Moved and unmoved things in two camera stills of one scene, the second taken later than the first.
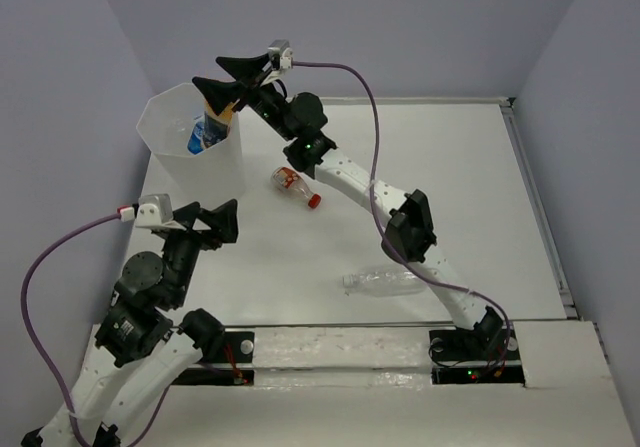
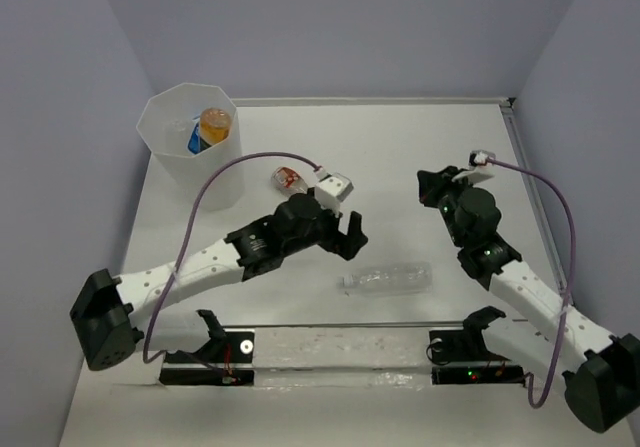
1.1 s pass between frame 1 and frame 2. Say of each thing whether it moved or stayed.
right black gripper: moved
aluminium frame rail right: stayed
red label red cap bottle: stayed
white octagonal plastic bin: stayed
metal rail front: stayed
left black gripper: moved
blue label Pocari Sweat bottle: stayed
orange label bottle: moved
